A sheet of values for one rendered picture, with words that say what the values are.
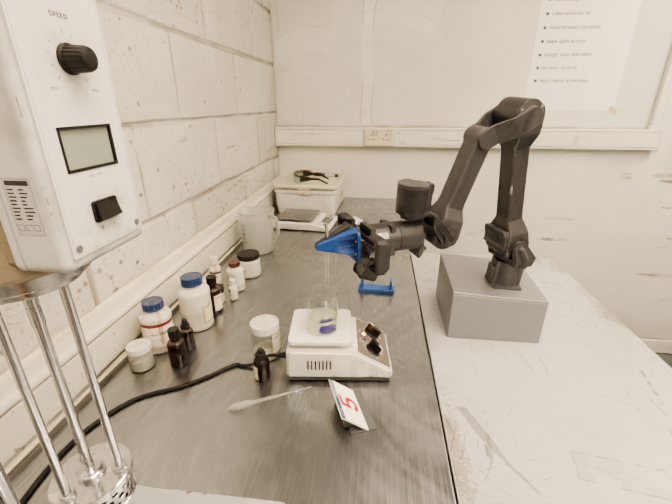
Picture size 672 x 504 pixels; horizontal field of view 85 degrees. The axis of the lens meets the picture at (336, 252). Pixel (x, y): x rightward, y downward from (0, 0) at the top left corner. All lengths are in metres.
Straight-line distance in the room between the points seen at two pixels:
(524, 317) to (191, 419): 0.69
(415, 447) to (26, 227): 0.57
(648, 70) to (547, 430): 1.92
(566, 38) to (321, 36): 1.14
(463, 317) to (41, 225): 0.77
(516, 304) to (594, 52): 1.59
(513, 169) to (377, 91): 1.35
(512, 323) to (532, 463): 0.32
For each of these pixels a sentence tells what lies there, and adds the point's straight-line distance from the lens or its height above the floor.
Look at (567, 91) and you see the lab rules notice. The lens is 2.23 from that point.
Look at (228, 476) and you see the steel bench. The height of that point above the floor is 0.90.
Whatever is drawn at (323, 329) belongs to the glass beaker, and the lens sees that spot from 0.70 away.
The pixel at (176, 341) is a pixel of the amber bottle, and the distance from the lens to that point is 0.81.
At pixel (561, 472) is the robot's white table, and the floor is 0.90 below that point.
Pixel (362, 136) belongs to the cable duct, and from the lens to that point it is 2.01.
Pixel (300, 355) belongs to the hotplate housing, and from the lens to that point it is 0.71.
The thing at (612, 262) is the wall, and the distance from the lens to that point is 2.57.
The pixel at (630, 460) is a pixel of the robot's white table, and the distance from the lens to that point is 0.77.
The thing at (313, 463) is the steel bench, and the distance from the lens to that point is 0.63.
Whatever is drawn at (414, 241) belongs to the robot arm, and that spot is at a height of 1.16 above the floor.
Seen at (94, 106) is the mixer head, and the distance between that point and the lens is 0.29.
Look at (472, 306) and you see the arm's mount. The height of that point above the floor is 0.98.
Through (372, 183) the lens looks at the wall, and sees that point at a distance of 2.09.
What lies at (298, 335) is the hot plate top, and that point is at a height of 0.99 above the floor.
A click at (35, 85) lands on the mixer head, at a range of 0.26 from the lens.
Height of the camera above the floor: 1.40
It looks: 22 degrees down
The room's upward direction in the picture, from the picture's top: straight up
